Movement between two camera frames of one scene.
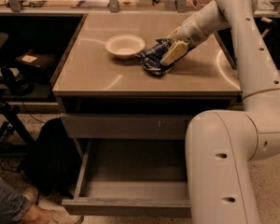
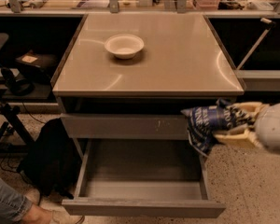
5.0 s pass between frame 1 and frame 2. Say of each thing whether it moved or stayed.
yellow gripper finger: moved
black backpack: stayed
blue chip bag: moved
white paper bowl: stayed
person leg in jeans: stayed
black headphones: stayed
